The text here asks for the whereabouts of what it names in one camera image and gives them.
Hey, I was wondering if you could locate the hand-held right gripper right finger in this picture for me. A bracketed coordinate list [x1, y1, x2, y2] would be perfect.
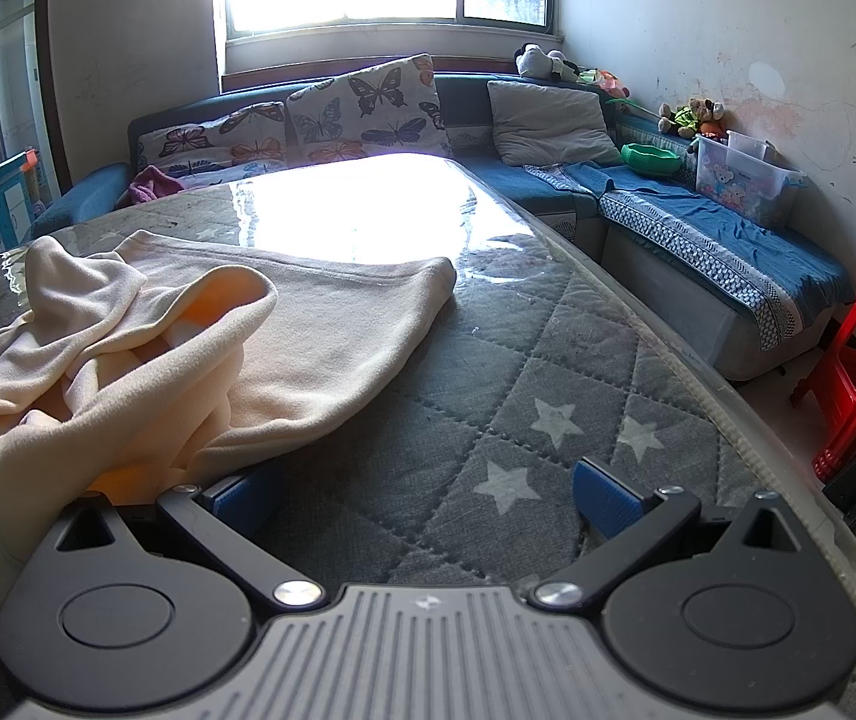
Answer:
[531, 456, 805, 610]

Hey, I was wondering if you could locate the green plush toy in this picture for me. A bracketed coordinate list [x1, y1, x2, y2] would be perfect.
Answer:
[656, 103, 700, 138]

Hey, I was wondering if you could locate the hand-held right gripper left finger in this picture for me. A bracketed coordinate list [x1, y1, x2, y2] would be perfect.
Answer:
[57, 461, 325, 610]

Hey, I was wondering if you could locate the blue patterned sofa cover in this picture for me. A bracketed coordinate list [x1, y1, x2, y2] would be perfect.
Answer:
[525, 161, 853, 350]

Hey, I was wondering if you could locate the pink cloth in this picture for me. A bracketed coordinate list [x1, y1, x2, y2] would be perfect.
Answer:
[130, 165, 187, 208]

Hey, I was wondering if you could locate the green bowl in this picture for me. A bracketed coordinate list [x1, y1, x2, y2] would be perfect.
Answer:
[620, 142, 684, 178]

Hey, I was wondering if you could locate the butterfly print pillow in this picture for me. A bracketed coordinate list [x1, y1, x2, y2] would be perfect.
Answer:
[135, 101, 288, 182]
[285, 54, 453, 166]

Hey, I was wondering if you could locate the grey pillow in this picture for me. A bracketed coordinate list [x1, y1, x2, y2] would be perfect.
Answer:
[486, 79, 624, 167]

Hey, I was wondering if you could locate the blue sofa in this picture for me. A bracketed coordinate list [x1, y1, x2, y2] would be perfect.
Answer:
[30, 71, 856, 383]

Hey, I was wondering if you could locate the cream garment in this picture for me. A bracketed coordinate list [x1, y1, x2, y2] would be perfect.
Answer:
[0, 229, 459, 665]

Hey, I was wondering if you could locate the clear plastic storage box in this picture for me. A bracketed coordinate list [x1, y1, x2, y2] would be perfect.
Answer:
[693, 130, 807, 230]

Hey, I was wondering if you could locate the blue cabinet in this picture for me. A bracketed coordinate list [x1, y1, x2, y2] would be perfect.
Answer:
[0, 152, 50, 256]

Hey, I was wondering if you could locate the panda plush toy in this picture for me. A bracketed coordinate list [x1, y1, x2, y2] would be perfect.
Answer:
[513, 43, 582, 83]

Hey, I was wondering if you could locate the pink green toy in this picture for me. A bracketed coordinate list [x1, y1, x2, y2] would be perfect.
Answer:
[581, 67, 633, 100]

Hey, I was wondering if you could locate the brown plush toy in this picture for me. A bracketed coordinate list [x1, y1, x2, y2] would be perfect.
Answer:
[690, 97, 729, 138]

